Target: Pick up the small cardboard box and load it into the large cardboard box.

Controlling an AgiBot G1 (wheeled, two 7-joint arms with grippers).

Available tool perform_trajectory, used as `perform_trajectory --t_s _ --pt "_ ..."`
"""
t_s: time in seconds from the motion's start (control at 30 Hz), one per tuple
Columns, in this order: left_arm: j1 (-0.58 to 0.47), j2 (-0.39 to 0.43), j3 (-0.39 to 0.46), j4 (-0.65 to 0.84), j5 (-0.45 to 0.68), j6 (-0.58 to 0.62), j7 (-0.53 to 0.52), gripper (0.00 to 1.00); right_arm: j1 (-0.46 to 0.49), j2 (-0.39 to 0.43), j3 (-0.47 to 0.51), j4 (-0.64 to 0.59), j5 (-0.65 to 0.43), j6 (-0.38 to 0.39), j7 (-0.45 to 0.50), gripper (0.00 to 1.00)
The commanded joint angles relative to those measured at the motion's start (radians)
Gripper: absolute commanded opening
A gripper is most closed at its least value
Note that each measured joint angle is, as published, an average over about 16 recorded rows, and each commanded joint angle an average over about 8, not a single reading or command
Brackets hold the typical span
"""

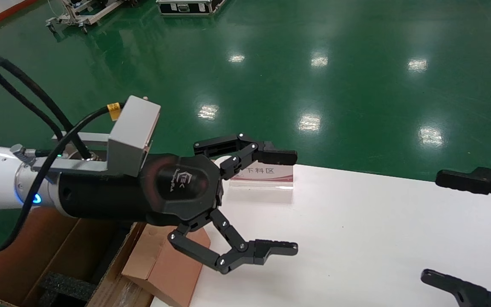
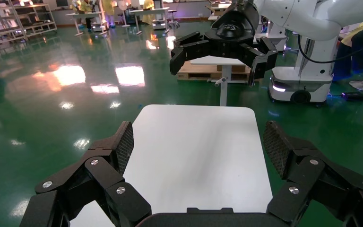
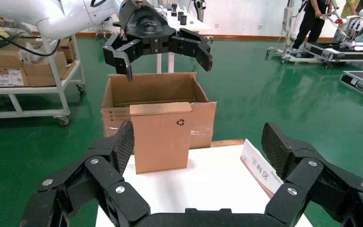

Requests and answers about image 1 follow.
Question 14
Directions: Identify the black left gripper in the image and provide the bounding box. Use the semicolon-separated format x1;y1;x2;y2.
56;153;225;227

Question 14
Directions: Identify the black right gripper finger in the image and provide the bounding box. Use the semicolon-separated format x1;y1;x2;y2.
435;166;491;214
420;269;491;307

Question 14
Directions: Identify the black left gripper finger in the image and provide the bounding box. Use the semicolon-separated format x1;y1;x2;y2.
168;208;299;274
194;133;298;180

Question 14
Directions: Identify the small cardboard box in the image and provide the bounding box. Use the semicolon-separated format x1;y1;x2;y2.
122;224;211;307

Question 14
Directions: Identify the large open cardboard box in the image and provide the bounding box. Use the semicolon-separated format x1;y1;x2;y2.
0;207;154;307

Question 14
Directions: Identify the white label sign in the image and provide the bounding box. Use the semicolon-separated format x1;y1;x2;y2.
228;164;295;203

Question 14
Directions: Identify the black foam insert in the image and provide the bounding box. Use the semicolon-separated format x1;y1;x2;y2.
37;272;98;307

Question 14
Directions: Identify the black silver-edged flight case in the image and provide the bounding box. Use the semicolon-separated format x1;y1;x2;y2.
156;0;227;16

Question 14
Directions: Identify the thin black yellow-tagged cable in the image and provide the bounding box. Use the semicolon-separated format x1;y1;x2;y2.
0;101;126;253

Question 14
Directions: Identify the grey wrist camera housing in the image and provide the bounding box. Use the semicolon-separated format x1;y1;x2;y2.
32;95;162;177

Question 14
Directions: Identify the thick black hose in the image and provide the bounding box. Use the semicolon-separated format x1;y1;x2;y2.
0;55;92;160

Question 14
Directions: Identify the white wheeled lifting frame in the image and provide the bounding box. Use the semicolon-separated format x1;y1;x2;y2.
45;0;127;35

